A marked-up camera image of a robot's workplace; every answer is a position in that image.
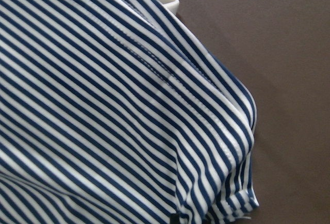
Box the blue white striped polo shirt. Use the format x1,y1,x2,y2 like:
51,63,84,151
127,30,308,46
1,0,258,223

